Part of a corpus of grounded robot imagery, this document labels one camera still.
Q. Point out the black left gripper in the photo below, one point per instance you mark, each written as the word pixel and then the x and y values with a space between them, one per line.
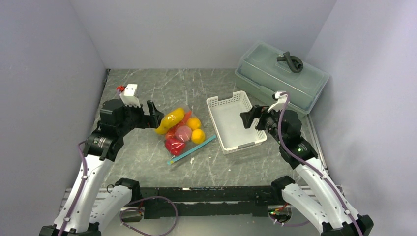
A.
pixel 154 119

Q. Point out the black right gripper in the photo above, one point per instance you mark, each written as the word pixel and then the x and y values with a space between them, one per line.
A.
pixel 255 112

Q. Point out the white perforated plastic basket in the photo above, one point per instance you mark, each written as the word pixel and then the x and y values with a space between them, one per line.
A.
pixel 225 113

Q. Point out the clear zip top bag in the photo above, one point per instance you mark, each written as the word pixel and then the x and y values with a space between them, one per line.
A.
pixel 190 147

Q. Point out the pink toy peach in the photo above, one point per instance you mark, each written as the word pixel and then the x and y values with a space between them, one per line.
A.
pixel 183 133

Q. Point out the red toy strawberry with leaves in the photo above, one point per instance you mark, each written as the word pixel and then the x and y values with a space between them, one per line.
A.
pixel 174 146

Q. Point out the yellow toy lemon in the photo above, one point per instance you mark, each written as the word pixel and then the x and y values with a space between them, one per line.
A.
pixel 170 120

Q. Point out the yellow toy fruit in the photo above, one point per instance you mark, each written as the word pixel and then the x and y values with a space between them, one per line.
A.
pixel 193 123

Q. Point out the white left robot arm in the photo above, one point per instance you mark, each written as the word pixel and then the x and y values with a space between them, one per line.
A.
pixel 80 216

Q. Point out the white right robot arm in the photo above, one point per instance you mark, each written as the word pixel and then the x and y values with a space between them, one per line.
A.
pixel 330 212

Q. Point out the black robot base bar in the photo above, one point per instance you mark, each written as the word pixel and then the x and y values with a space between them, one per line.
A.
pixel 158 202

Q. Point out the green storage box clear lid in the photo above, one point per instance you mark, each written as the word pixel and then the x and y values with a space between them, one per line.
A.
pixel 262 71

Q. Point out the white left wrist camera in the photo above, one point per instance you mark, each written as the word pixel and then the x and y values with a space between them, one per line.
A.
pixel 128 95

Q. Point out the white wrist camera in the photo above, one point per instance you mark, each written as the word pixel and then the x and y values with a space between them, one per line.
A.
pixel 128 95
pixel 281 101

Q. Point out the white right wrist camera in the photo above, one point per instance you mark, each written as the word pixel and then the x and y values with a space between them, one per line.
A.
pixel 281 101

